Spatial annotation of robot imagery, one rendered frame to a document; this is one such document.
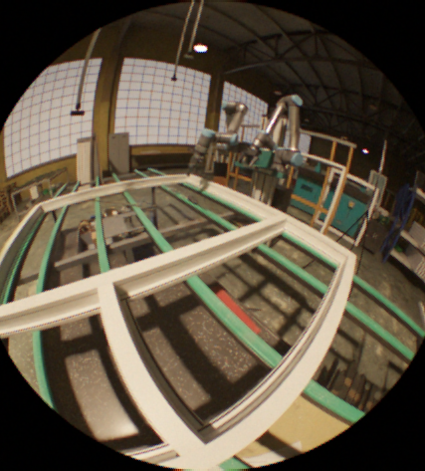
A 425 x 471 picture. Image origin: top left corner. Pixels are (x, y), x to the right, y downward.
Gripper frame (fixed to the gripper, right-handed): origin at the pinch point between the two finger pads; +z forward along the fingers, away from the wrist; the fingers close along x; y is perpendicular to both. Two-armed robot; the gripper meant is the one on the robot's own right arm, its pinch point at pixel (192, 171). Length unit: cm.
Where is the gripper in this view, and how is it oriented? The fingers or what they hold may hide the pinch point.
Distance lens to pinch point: 121.3
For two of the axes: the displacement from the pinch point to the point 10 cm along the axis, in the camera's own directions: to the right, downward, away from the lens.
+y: 8.8, 4.7, 0.4
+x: 2.7, -5.7, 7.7
